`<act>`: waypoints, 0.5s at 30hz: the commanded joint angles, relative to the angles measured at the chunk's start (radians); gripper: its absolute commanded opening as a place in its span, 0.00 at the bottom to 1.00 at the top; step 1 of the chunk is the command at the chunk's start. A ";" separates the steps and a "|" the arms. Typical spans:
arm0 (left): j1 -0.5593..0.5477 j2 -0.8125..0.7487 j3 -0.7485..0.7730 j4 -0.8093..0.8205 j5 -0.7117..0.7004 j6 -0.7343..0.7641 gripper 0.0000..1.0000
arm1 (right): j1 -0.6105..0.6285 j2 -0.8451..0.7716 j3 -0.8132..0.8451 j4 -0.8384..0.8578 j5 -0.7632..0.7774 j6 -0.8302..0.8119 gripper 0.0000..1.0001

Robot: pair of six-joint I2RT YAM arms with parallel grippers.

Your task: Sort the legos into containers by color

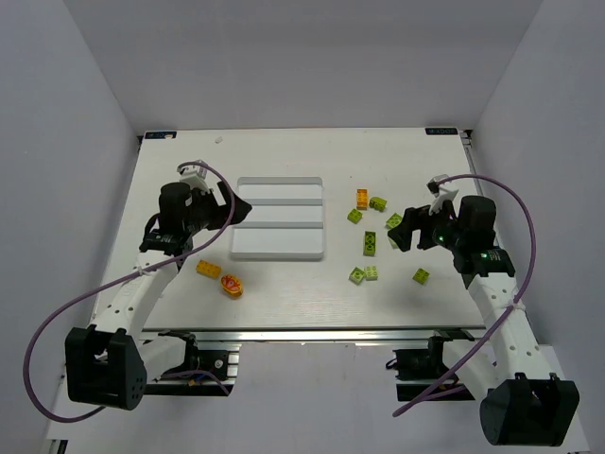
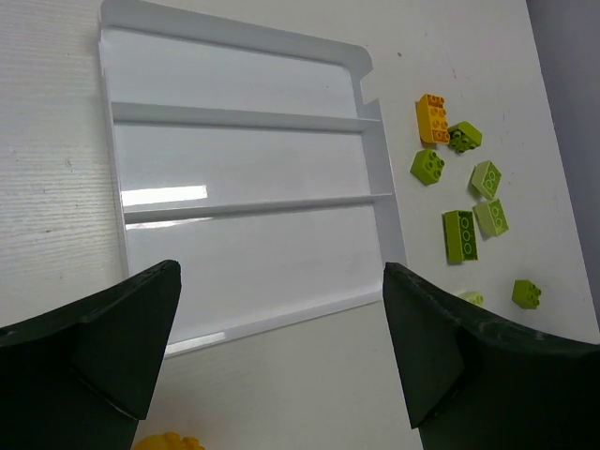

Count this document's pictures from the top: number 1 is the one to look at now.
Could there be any dark green lego brick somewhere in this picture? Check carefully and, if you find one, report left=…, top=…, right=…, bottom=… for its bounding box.
left=369, top=197, right=387, bottom=212

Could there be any orange lego brick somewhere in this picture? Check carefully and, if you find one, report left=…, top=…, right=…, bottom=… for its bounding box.
left=355, top=188, right=369, bottom=210

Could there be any yellow lego brick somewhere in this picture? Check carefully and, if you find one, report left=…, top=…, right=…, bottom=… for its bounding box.
left=196, top=260, right=222, bottom=279

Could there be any orange rounded lego piece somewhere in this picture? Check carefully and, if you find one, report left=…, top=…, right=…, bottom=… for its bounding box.
left=219, top=274, right=244, bottom=299

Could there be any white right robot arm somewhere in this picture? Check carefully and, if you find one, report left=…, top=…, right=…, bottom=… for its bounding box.
left=388, top=196, right=579, bottom=446

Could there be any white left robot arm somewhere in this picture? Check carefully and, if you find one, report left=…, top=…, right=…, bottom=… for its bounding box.
left=65, top=183, right=252, bottom=410

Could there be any lime lego brick near gripper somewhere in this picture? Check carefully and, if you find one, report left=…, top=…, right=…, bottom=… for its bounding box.
left=386, top=213, right=402, bottom=229

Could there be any lime long lego brick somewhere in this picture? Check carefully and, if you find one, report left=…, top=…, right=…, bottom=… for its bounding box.
left=363, top=231, right=376, bottom=256

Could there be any lime lego brick far right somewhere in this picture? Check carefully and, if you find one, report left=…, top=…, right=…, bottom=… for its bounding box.
left=412, top=268, right=430, bottom=285

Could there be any white three-compartment tray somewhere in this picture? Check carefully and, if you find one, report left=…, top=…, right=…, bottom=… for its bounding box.
left=231, top=176, right=325, bottom=261

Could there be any lime small lego brick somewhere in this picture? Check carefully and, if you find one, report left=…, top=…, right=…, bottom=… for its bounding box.
left=364, top=265, right=378, bottom=281

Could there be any lime square lego brick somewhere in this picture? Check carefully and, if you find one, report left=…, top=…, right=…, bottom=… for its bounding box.
left=347, top=209, right=363, bottom=224

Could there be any lime round-stud lego brick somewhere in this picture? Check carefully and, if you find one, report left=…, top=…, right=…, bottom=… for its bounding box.
left=349, top=267, right=366, bottom=285

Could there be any blue left corner label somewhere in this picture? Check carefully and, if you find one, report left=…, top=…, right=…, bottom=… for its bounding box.
left=144, top=131, right=177, bottom=140

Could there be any blue corner label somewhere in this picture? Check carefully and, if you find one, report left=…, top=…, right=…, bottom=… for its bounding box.
left=424, top=127, right=458, bottom=136
left=144, top=131, right=177, bottom=140

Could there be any blue right corner label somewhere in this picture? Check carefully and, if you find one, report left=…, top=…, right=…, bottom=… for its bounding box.
left=424, top=127, right=458, bottom=136

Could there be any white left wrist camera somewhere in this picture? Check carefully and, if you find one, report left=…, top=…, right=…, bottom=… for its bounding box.
left=177, top=160, right=209, bottom=193

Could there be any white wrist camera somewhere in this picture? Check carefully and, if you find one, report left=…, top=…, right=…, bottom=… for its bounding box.
left=177, top=160, right=209, bottom=193
left=427, top=174, right=458, bottom=215

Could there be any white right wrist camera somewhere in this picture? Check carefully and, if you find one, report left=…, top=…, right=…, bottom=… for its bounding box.
left=427, top=174, right=458, bottom=215

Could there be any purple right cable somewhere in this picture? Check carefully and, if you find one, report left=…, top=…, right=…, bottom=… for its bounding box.
left=391, top=173, right=539, bottom=418

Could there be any purple cable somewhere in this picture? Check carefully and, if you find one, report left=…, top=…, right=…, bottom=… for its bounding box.
left=391, top=173, right=539, bottom=418
left=28, top=161, right=236, bottom=422

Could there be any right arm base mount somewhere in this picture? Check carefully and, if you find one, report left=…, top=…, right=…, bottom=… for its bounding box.
left=385, top=328, right=475, bottom=402

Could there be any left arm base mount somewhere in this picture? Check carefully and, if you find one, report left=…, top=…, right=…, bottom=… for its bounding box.
left=138, top=331, right=239, bottom=397

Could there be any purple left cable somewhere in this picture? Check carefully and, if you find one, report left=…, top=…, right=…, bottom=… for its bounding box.
left=28, top=161, right=236, bottom=422

